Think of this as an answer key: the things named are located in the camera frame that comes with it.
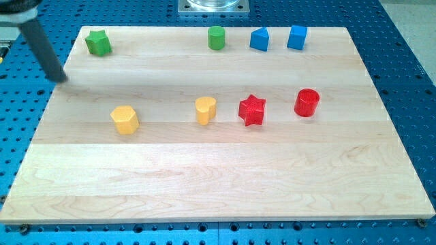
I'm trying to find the grey robot arm end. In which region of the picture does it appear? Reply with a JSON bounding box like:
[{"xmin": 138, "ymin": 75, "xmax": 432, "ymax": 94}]
[{"xmin": 1, "ymin": 0, "xmax": 42, "ymax": 25}]

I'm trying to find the yellow heart block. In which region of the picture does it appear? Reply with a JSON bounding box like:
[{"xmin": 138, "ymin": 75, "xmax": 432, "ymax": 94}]
[{"xmin": 195, "ymin": 97, "xmax": 217, "ymax": 125}]

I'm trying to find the red star block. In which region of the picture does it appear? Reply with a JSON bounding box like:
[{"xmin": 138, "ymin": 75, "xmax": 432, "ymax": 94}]
[{"xmin": 238, "ymin": 95, "xmax": 266, "ymax": 127}]

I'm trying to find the green star block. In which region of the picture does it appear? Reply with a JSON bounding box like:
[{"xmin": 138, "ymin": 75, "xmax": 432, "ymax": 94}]
[{"xmin": 85, "ymin": 30, "xmax": 112, "ymax": 56}]

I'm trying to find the light wooden board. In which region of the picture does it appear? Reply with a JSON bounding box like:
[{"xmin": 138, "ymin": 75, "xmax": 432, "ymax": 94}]
[{"xmin": 1, "ymin": 26, "xmax": 435, "ymax": 225}]

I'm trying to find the green cylinder block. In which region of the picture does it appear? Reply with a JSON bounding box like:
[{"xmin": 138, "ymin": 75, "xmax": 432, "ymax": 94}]
[{"xmin": 208, "ymin": 26, "xmax": 225, "ymax": 50}]

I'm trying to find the red cylinder block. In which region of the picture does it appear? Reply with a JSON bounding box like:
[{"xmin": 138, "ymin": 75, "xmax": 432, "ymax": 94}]
[{"xmin": 294, "ymin": 88, "xmax": 320, "ymax": 117}]

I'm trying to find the yellow hexagon block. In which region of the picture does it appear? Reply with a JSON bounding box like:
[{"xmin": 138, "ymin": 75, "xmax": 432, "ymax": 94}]
[{"xmin": 110, "ymin": 105, "xmax": 139, "ymax": 135}]

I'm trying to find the blue triangular prism block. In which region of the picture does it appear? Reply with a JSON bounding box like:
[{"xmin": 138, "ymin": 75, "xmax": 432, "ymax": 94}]
[{"xmin": 249, "ymin": 27, "xmax": 269, "ymax": 52}]

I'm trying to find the blue cube block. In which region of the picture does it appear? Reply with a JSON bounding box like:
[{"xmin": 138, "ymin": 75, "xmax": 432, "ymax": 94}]
[{"xmin": 287, "ymin": 25, "xmax": 308, "ymax": 50}]

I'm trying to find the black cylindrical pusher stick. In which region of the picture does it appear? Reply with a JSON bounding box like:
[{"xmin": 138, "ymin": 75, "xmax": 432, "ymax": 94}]
[{"xmin": 18, "ymin": 18, "xmax": 67, "ymax": 83}]

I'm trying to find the left board support screw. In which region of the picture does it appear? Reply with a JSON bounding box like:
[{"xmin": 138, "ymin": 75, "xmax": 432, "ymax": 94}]
[{"xmin": 18, "ymin": 224, "xmax": 30, "ymax": 235}]

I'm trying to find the board support screw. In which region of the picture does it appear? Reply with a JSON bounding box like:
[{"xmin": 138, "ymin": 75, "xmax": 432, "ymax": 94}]
[
  {"xmin": 18, "ymin": 224, "xmax": 30, "ymax": 235},
  {"xmin": 416, "ymin": 218, "xmax": 427, "ymax": 228}
]

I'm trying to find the right board support screw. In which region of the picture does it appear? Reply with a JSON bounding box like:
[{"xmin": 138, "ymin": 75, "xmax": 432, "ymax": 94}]
[{"xmin": 416, "ymin": 218, "xmax": 427, "ymax": 228}]

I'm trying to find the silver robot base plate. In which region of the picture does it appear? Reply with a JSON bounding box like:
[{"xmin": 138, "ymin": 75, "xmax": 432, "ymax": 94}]
[{"xmin": 178, "ymin": 0, "xmax": 250, "ymax": 14}]

